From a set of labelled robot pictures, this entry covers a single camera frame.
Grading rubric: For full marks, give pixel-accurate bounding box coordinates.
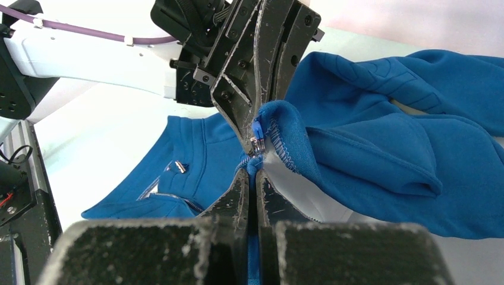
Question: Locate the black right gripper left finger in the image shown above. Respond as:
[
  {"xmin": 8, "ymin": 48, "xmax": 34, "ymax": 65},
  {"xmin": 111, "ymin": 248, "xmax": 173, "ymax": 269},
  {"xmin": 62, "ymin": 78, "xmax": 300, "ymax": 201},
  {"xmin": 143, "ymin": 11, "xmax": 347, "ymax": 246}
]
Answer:
[{"xmin": 38, "ymin": 169, "xmax": 249, "ymax": 284}]

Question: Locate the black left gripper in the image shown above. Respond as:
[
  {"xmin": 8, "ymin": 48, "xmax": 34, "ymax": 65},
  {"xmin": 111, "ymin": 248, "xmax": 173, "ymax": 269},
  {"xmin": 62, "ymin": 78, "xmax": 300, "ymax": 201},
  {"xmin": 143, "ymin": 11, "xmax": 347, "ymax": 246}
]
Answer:
[{"xmin": 150, "ymin": 1, "xmax": 324, "ymax": 151}]

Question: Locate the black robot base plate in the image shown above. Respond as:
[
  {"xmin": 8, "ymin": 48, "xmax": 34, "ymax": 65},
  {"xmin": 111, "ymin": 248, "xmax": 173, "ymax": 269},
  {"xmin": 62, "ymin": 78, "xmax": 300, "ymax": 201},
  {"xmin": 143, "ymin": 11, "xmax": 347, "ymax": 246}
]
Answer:
[{"xmin": 0, "ymin": 145, "xmax": 63, "ymax": 285}]

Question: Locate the blue zip-up jacket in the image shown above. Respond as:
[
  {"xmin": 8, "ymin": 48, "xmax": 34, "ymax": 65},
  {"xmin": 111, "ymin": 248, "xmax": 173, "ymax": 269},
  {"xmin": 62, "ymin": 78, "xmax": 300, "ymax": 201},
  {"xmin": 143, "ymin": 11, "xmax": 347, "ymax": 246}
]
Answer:
[{"xmin": 80, "ymin": 49, "xmax": 504, "ymax": 285}]

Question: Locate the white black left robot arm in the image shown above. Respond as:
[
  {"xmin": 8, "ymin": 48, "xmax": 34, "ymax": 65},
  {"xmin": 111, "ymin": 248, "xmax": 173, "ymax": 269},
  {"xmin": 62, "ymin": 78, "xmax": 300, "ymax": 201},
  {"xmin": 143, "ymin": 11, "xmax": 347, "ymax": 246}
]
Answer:
[{"xmin": 1, "ymin": 1, "xmax": 324, "ymax": 153}]

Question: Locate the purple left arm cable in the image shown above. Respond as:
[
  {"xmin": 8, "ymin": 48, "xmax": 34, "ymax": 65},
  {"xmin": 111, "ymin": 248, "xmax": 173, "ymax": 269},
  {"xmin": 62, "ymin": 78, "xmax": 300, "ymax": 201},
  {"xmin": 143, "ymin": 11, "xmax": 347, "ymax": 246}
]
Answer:
[{"xmin": 0, "ymin": 4, "xmax": 178, "ymax": 45}]

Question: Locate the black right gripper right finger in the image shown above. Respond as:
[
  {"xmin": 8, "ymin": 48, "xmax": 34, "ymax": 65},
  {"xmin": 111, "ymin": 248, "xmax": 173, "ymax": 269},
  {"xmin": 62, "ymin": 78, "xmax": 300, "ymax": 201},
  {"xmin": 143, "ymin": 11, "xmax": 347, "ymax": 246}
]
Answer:
[{"xmin": 256, "ymin": 171, "xmax": 453, "ymax": 284}]

